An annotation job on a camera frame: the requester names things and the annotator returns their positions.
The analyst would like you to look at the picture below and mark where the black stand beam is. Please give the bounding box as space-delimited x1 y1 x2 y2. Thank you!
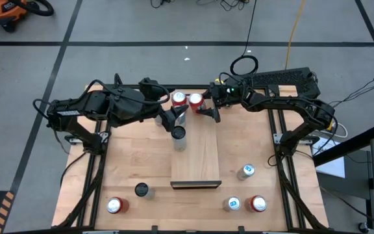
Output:
312 123 374 167

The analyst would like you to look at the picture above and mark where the orange shop vacuum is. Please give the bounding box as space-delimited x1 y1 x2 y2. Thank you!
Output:
0 0 29 33

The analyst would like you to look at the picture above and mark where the black vacuum hose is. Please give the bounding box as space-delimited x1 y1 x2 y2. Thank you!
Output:
10 0 55 17

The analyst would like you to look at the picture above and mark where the yellow cable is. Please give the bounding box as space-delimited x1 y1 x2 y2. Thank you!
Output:
284 0 306 71

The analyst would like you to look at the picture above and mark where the light wooden tray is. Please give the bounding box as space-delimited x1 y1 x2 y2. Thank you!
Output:
169 92 223 190

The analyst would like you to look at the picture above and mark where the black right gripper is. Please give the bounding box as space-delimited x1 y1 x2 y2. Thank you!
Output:
195 83 245 124

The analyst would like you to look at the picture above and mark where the silver mounting plate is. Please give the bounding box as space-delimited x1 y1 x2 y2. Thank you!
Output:
65 131 110 146
273 132 316 146

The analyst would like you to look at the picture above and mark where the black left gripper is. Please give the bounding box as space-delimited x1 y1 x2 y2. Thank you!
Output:
141 97 190 133

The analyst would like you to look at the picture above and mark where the white paper sheet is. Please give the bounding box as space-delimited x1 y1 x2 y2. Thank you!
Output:
312 135 346 179

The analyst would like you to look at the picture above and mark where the red soda can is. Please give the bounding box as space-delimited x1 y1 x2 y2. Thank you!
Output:
170 91 188 111
188 92 206 114
243 194 268 213
106 196 130 215

